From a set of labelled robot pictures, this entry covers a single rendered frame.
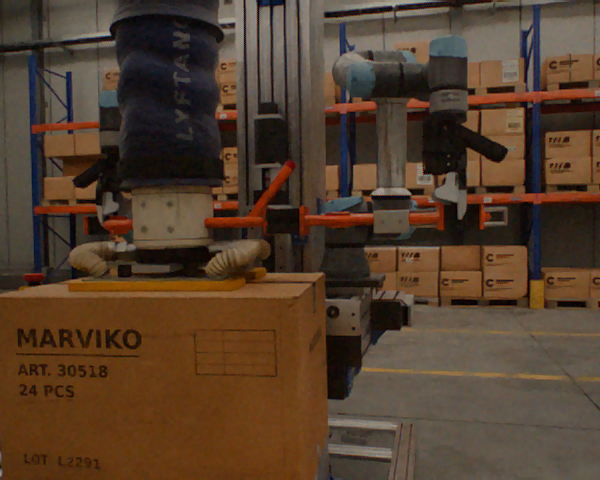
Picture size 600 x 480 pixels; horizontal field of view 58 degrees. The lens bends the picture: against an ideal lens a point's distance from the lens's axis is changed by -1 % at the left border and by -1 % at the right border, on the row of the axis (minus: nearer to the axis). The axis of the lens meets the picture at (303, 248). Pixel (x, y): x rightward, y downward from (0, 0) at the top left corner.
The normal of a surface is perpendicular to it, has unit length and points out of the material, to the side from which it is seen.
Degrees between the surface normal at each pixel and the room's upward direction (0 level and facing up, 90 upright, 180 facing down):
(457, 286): 91
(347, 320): 90
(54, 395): 91
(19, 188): 90
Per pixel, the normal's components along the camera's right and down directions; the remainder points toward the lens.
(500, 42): -0.22, 0.04
